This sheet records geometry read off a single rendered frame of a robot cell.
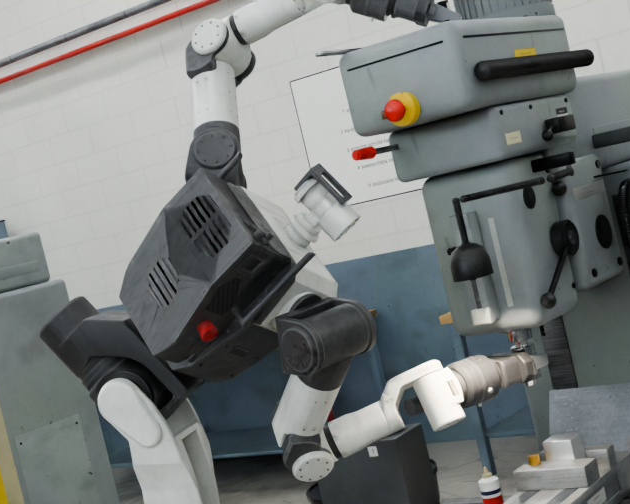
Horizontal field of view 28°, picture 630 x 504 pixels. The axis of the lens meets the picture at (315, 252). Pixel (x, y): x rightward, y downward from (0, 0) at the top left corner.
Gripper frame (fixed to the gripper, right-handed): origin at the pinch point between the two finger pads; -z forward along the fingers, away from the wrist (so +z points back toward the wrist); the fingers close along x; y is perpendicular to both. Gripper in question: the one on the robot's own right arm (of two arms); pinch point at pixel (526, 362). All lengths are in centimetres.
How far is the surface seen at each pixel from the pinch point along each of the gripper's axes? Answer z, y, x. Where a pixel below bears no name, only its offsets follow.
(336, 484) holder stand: 23, 20, 42
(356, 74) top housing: 24, -61, 1
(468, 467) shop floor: -253, 120, 357
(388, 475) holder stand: 17.5, 19.3, 29.8
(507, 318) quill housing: 7.4, -10.3, -6.1
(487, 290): 10.6, -16.5, -6.0
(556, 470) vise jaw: 5.7, 19.5, -8.4
